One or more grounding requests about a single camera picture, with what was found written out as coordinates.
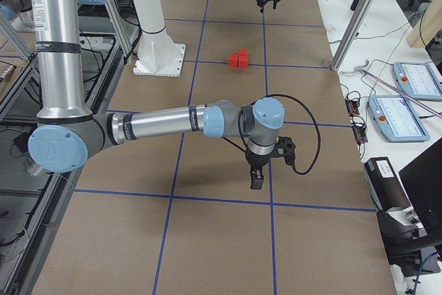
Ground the aluminium frame post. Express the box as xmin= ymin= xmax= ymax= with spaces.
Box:
xmin=330 ymin=0 xmax=373 ymax=72

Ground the red block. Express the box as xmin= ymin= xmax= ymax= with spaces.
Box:
xmin=237 ymin=54 xmax=249 ymax=68
xmin=227 ymin=53 xmax=239 ymax=68
xmin=238 ymin=48 xmax=249 ymax=56

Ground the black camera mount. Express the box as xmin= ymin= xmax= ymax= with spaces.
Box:
xmin=273 ymin=136 xmax=296 ymax=168

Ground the black box with label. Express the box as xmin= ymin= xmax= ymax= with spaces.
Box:
xmin=364 ymin=157 xmax=411 ymax=211

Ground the teach pendant near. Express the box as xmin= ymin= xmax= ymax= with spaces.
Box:
xmin=368 ymin=95 xmax=430 ymax=143

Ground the black monitor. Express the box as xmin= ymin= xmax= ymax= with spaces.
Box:
xmin=399 ymin=139 xmax=441 ymax=233

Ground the white pedestal column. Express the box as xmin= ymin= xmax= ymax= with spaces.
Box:
xmin=133 ymin=0 xmax=186 ymax=77

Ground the metal rod with base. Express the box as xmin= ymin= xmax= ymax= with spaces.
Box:
xmin=338 ymin=59 xmax=441 ymax=102

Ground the small electronics board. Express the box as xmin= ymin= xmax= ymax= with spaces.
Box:
xmin=345 ymin=91 xmax=368 ymax=145

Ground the teach pendant far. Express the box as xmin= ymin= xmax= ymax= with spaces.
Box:
xmin=393 ymin=62 xmax=441 ymax=102

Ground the teach pendant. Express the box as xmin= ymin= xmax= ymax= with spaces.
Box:
xmin=368 ymin=95 xmax=430 ymax=143
xmin=393 ymin=62 xmax=441 ymax=102

